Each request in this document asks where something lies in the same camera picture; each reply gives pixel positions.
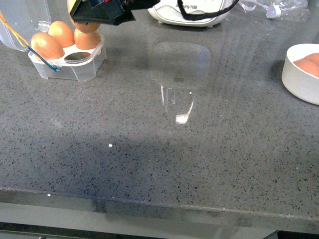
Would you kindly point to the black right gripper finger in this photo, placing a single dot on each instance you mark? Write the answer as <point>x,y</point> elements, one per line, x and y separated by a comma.
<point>111,12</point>

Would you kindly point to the brown egg carried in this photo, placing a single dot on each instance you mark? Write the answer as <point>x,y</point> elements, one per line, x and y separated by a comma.
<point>85,27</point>

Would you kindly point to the brown egg back right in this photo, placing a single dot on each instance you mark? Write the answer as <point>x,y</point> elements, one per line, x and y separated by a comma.
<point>86,41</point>

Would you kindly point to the brown egg back left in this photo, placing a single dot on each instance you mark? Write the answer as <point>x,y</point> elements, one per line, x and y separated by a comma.
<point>62,33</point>

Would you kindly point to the brown egg front left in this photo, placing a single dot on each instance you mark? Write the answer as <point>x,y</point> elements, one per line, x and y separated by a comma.
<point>46,46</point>

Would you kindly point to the clear plastic egg box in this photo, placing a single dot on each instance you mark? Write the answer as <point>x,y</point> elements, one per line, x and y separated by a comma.
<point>22,19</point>

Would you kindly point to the brown egg in bowl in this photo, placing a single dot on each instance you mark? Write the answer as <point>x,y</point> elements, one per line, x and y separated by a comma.
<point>309,64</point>

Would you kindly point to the white Joyoung blender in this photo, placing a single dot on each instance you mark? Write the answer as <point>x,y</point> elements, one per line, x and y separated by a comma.
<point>168,12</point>

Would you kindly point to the yellow blue rubber band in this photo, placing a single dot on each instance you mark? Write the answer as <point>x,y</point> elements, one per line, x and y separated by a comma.
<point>30,47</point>

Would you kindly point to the clear plastic bag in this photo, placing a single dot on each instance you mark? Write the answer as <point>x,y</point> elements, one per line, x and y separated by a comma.
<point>288,10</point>

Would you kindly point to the white bowl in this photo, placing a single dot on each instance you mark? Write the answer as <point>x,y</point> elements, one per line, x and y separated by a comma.
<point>297,81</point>

